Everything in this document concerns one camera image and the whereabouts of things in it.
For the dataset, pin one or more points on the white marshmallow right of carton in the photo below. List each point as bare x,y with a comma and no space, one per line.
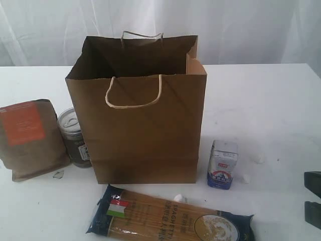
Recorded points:
245,179

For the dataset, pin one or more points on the brown pouch orange label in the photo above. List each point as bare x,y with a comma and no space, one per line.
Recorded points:
31,141

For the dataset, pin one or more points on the white marshmallow near spaghetti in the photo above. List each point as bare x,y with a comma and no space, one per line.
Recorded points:
180,198

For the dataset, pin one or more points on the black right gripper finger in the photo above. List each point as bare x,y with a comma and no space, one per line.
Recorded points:
312,213
312,182

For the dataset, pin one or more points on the white marshmallow far right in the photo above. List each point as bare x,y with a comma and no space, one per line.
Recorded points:
259,159

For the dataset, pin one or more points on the white blue milk carton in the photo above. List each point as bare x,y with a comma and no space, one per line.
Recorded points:
222,161

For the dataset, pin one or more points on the clear plastic scrap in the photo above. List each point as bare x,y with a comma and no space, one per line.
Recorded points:
59,175

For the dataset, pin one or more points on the brown paper bag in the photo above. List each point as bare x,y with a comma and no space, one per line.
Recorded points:
139,103

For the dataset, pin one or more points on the dark jar silver pull lid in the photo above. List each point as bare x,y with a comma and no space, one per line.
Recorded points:
73,139

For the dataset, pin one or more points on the spaghetti packet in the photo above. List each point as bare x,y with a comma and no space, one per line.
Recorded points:
127,215

